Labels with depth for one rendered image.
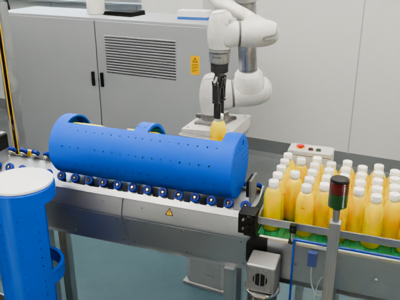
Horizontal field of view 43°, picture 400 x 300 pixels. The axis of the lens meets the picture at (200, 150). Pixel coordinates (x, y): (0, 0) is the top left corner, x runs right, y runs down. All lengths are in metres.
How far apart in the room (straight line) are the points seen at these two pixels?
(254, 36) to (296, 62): 2.86
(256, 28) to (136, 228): 1.04
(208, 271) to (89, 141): 1.26
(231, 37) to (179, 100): 1.98
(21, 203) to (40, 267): 0.32
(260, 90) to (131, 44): 1.61
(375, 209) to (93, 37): 2.95
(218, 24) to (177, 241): 0.98
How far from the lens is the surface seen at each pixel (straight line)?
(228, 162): 2.05
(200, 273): 3.21
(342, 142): 5.01
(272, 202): 2.02
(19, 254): 2.33
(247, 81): 2.74
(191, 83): 3.91
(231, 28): 2.07
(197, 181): 2.11
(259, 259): 1.98
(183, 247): 2.36
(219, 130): 2.18
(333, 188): 1.71
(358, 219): 2.04
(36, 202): 2.22
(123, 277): 3.39
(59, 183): 2.50
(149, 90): 4.11
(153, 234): 2.37
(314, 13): 4.81
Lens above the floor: 1.96
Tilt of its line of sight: 22 degrees down
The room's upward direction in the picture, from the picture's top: straight up
